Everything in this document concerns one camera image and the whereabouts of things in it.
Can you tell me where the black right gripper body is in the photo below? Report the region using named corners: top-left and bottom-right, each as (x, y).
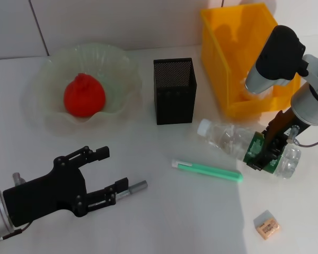
top-left (263, 110), bottom-right (310, 145)

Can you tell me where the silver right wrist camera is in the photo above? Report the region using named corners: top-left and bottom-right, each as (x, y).
top-left (244, 25), bottom-right (307, 94)

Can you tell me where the translucent wavy fruit plate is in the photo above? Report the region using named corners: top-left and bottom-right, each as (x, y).
top-left (23, 41), bottom-right (144, 137)

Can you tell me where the yellow plastic storage bin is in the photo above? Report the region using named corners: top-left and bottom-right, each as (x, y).
top-left (200, 2), bottom-right (302, 119)

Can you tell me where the clear bottle green label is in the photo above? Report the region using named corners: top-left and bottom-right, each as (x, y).
top-left (197, 118), bottom-right (302, 180)

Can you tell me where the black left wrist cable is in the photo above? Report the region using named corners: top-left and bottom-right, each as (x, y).
top-left (0, 221), bottom-right (32, 240)

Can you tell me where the black mesh pen holder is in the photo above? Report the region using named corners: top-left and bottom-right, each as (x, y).
top-left (153, 57), bottom-right (198, 125)

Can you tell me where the green pen white cap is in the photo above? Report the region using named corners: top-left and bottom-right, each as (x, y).
top-left (171, 158), bottom-right (243, 184)

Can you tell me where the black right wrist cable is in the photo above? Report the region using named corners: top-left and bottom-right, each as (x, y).
top-left (287, 125), bottom-right (318, 149)

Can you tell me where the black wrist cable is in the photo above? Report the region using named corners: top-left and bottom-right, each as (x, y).
top-left (0, 221), bottom-right (32, 240)
top-left (287, 125), bottom-right (318, 149)

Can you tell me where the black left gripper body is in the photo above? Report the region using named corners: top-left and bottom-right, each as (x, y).
top-left (2, 156), bottom-right (90, 228)

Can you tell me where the silver glitter marker pen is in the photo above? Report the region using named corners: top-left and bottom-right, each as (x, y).
top-left (87, 180), bottom-right (148, 211)

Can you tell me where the orange eraser grey sleeve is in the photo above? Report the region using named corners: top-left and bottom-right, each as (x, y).
top-left (253, 210), bottom-right (282, 241)

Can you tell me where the red-orange fruit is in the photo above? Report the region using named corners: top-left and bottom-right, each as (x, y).
top-left (63, 73), bottom-right (107, 117)

